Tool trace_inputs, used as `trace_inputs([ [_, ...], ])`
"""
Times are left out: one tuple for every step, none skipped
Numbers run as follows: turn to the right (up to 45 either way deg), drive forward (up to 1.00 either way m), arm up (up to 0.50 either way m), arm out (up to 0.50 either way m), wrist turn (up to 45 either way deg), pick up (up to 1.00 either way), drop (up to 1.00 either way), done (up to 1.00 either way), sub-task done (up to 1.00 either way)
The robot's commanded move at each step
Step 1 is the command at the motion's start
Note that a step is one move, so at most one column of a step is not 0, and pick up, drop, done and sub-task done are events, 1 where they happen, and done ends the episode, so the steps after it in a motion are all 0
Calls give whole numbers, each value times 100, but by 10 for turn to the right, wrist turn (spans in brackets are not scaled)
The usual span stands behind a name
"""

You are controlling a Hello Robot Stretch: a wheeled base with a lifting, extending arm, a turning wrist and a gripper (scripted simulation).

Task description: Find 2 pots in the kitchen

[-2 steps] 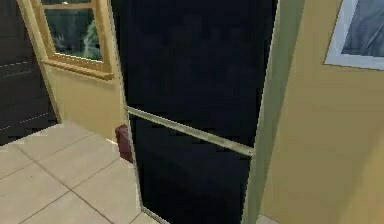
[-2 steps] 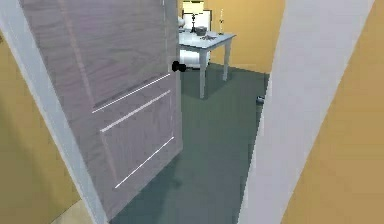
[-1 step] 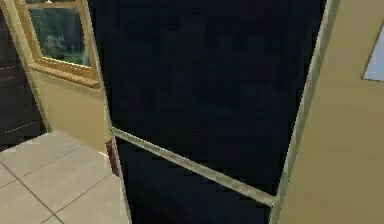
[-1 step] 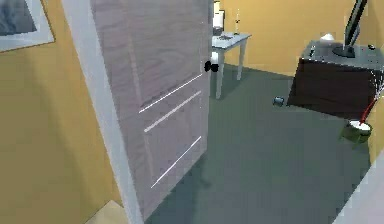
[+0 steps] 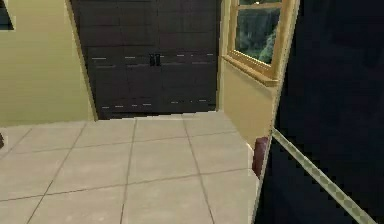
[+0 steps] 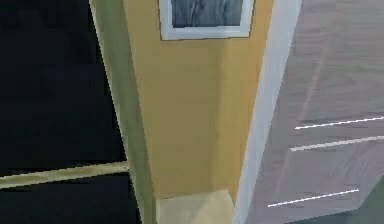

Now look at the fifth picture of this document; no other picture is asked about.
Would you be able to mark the dark wooden cupboard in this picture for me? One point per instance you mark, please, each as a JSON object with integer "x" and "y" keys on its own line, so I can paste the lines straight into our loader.
{"x": 150, "y": 76}

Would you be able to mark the dark red box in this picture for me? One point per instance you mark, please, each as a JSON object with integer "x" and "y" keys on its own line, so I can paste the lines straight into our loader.
{"x": 259, "y": 156}

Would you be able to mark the wooden framed window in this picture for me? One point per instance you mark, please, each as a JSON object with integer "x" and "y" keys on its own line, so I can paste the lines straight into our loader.
{"x": 256, "y": 33}

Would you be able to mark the black fridge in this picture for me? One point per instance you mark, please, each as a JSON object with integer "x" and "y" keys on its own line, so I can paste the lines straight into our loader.
{"x": 333, "y": 100}

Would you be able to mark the dark framed picture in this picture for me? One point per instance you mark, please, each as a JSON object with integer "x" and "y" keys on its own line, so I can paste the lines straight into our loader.
{"x": 4, "y": 16}

